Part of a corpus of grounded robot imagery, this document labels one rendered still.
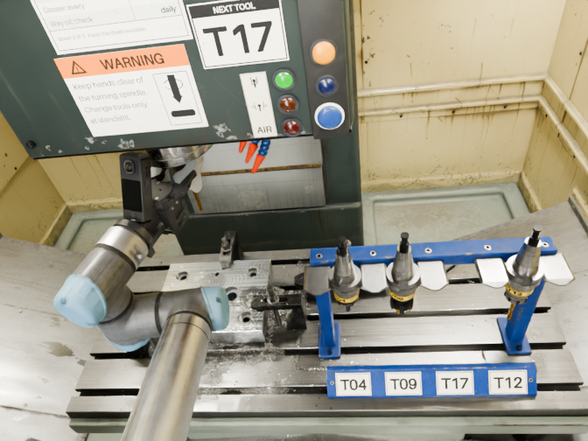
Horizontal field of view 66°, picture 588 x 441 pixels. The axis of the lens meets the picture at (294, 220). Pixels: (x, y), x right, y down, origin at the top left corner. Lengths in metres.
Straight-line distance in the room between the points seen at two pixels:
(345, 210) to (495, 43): 0.74
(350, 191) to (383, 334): 0.53
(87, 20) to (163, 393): 0.44
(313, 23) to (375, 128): 1.32
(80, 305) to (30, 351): 1.01
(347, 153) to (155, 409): 1.02
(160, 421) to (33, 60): 0.44
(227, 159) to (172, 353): 0.85
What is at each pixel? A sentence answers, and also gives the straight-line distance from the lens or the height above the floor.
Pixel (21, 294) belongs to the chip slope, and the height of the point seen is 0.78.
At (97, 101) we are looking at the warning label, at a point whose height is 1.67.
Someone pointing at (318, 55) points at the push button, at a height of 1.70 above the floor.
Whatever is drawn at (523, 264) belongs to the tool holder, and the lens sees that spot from 0.91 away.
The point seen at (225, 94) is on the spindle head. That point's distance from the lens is 0.57.
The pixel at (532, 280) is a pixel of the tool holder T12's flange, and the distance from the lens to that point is 0.93.
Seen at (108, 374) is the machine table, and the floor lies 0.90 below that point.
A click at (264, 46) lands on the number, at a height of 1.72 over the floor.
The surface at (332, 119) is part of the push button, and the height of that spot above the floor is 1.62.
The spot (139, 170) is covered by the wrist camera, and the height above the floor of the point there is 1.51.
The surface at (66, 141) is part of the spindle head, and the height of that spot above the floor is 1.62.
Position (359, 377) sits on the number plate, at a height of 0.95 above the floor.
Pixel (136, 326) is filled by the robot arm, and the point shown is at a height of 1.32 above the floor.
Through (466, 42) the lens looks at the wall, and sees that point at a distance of 1.71.
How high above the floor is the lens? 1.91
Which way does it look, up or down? 43 degrees down
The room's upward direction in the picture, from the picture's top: 11 degrees counter-clockwise
